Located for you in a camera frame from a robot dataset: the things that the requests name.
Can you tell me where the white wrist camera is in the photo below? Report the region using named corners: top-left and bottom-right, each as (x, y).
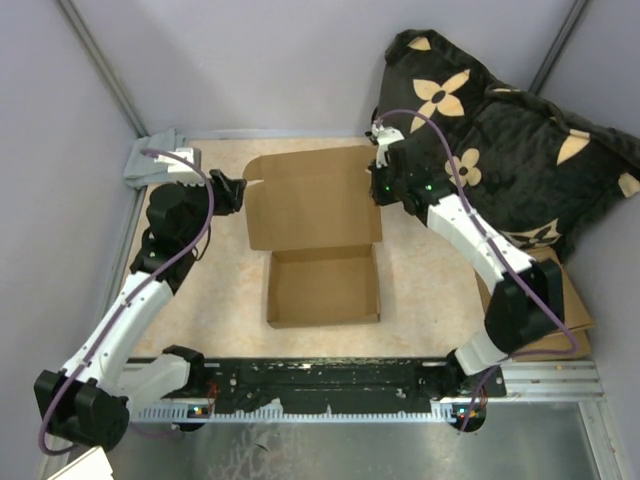
top-left (150, 147), bottom-right (204, 186)
top-left (371, 123), bottom-right (405, 169)

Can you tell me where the grey folded cloth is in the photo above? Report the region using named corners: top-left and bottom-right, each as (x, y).
top-left (123, 128), bottom-right (188, 189)

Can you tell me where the white board corner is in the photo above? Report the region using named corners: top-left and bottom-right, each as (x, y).
top-left (48, 447), bottom-right (114, 480)

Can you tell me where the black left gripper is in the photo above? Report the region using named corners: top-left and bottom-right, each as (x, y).
top-left (178, 169), bottom-right (247, 248)

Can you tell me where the black flower pattern cushion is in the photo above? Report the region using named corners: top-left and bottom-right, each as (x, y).
top-left (373, 29), bottom-right (639, 258)

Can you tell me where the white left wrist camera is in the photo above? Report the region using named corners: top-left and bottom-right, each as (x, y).
top-left (150, 147), bottom-right (204, 186)

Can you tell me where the stack of flat cardboard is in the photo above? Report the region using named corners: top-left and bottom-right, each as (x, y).
top-left (477, 247), bottom-right (597, 362)

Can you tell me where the brown cardboard box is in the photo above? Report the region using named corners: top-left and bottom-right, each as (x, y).
top-left (243, 146), bottom-right (382, 329)

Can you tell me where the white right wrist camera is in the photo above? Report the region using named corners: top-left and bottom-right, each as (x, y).
top-left (371, 123), bottom-right (405, 169)

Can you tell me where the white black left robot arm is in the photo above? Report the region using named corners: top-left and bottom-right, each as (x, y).
top-left (34, 170), bottom-right (247, 456)

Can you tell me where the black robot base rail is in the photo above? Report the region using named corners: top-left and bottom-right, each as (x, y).
top-left (149, 344), bottom-right (506, 434)

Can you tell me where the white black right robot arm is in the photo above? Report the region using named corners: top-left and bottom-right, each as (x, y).
top-left (369, 140), bottom-right (565, 396)

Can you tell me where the white slotted cable duct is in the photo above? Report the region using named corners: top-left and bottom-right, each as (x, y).
top-left (134, 402), bottom-right (459, 426)

